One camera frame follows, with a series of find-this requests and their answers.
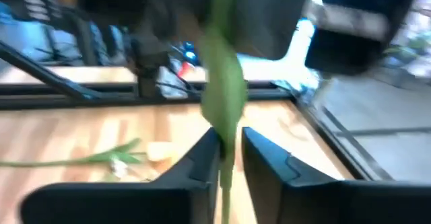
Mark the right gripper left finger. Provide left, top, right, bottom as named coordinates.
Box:
left=19, top=127, right=222, bottom=224

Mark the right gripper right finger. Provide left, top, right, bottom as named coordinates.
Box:
left=240, top=126, right=431, bottom=224

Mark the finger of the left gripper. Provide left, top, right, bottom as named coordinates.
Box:
left=158, top=0, right=211, bottom=50
left=232, top=0, right=308, bottom=61

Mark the peach artificial tulip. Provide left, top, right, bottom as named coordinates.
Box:
left=0, top=138, right=179, bottom=170
left=198, top=0, right=248, bottom=224

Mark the white artificial flower bunch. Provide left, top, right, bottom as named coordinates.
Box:
left=108, top=158, right=153, bottom=182

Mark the black aluminium table frame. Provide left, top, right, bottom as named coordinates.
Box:
left=0, top=40, right=395, bottom=181

